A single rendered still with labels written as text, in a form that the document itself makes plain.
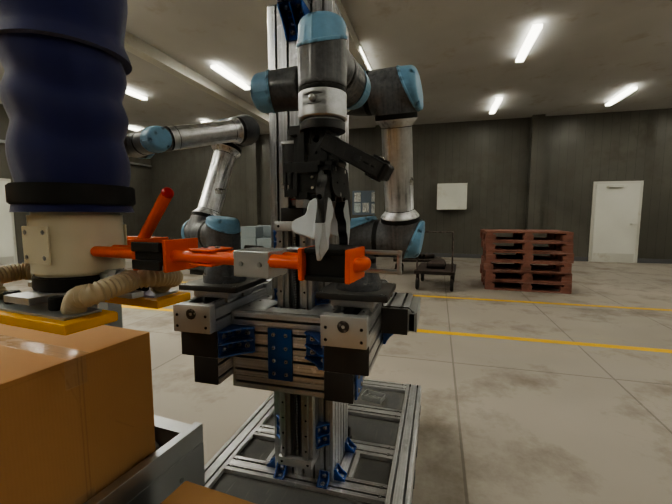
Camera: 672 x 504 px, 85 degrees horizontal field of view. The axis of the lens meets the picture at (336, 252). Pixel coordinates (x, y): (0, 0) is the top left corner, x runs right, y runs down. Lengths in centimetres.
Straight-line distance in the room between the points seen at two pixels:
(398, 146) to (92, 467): 112
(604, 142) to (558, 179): 140
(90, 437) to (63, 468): 7
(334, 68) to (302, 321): 83
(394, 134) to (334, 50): 49
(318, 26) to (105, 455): 107
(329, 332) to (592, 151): 1157
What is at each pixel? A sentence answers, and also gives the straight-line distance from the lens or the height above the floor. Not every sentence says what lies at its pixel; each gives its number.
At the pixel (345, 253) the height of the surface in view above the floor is 122.
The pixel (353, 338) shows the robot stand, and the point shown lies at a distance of 105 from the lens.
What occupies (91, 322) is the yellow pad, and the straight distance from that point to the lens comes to 80.
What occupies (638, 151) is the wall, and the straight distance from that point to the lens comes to 1268.
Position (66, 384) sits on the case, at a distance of 106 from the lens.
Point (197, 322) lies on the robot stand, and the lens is 125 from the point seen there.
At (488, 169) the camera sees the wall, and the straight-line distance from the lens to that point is 1169.
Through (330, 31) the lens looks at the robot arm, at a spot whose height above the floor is 154.
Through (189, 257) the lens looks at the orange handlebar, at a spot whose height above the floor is 120.
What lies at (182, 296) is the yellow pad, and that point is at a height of 109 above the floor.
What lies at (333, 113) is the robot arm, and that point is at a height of 142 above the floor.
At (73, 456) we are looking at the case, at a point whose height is 72.
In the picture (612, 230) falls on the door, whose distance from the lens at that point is 1236.
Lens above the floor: 128
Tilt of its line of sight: 6 degrees down
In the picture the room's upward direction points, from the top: straight up
